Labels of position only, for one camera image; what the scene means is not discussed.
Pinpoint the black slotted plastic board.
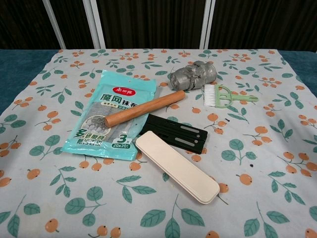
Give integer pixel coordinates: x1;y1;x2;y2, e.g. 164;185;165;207
141;113;209;156

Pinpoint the green white brush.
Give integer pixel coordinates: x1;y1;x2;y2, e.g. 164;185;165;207
203;84;260;109

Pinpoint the double white metal frame post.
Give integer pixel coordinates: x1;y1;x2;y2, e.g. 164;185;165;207
82;0;107;50

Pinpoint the cream rectangular case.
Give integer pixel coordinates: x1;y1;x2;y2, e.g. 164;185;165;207
135;130;221;205

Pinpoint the floral print tablecloth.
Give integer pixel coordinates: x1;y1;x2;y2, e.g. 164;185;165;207
0;48;317;238

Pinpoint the teal dishcloth package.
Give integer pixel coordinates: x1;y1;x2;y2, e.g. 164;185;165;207
61;69;158;162

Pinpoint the wooden rolling pin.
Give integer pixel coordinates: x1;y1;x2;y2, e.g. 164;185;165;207
106;90;186;130

